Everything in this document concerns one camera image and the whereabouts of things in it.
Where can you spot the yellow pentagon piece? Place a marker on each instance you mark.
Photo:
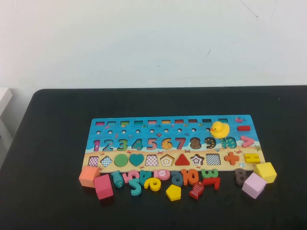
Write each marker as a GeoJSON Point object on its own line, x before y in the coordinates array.
{"type": "Point", "coordinates": [173, 192]}

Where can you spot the teal heart piece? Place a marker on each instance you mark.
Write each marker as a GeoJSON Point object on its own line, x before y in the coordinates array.
{"type": "Point", "coordinates": [136, 159]}

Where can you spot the red triangle piece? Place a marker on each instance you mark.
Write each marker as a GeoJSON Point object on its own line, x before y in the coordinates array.
{"type": "Point", "coordinates": [182, 162]}

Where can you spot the green circle piece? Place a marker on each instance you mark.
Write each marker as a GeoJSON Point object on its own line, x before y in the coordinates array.
{"type": "Point", "coordinates": [121, 160]}

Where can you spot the colourful wooden puzzle board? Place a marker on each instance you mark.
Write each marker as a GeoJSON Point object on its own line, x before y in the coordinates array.
{"type": "Point", "coordinates": [108, 152]}

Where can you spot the teal number four piece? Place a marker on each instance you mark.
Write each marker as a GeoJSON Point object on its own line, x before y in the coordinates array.
{"type": "Point", "coordinates": [146, 177]}

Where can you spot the pink number five piece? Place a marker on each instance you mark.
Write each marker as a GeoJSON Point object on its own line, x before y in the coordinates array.
{"type": "Point", "coordinates": [127, 177]}

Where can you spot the grey-blue number six piece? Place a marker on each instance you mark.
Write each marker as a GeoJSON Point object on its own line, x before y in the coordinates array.
{"type": "Point", "coordinates": [177, 183]}

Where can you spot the orange number ten piece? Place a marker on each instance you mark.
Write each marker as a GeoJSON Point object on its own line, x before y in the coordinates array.
{"type": "Point", "coordinates": [194, 176]}

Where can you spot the yellow number nine piece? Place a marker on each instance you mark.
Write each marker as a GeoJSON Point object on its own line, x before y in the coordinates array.
{"type": "Point", "coordinates": [156, 189]}

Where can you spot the teal number two piece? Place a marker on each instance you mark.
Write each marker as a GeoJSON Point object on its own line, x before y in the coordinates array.
{"type": "Point", "coordinates": [135, 191]}

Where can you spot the orange plus sign piece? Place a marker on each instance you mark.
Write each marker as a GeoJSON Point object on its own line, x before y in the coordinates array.
{"type": "Point", "coordinates": [231, 158]}

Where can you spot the red minus sign piece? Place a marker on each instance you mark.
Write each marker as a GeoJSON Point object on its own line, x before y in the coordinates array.
{"type": "Point", "coordinates": [243, 128]}

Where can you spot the red number seven piece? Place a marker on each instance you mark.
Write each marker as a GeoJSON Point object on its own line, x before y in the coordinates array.
{"type": "Point", "coordinates": [217, 183]}

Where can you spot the pink greater-than sign piece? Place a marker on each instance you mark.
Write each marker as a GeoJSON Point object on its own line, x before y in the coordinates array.
{"type": "Point", "coordinates": [250, 141]}

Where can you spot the yellow equals sign piece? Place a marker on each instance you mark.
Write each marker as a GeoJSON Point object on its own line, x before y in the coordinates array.
{"type": "Point", "coordinates": [251, 155]}

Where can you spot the brown number eight piece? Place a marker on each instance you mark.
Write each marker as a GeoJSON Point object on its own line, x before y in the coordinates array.
{"type": "Point", "coordinates": [242, 176]}

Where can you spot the pink wooden fish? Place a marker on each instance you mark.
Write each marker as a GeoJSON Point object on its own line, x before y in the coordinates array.
{"type": "Point", "coordinates": [161, 173]}

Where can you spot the yellow rubber duck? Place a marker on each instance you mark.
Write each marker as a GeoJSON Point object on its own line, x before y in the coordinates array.
{"type": "Point", "coordinates": [219, 130]}

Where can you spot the teal wooden fish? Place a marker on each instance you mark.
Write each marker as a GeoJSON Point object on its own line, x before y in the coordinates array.
{"type": "Point", "coordinates": [117, 179]}

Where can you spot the red wooden fish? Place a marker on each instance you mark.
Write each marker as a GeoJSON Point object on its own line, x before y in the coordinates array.
{"type": "Point", "coordinates": [196, 190]}

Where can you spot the magenta wooden cube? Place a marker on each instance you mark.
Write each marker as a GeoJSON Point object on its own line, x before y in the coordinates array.
{"type": "Point", "coordinates": [103, 187]}

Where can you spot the orange wooden cube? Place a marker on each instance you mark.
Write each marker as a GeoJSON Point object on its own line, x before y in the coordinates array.
{"type": "Point", "coordinates": [87, 176]}

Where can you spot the lilac wooden cube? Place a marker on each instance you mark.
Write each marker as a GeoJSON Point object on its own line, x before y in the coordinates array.
{"type": "Point", "coordinates": [254, 185]}

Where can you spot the yellow wooden cube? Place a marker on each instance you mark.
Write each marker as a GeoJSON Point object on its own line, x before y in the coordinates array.
{"type": "Point", "coordinates": [265, 171]}

